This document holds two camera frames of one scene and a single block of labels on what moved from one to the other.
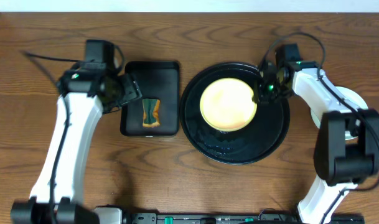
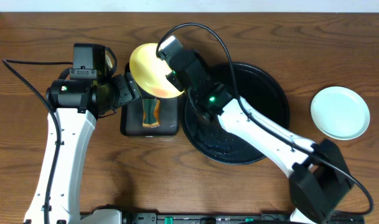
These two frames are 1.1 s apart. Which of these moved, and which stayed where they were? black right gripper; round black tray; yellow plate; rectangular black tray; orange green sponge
Moved: black right gripper; yellow plate
Stayed: round black tray; orange green sponge; rectangular black tray
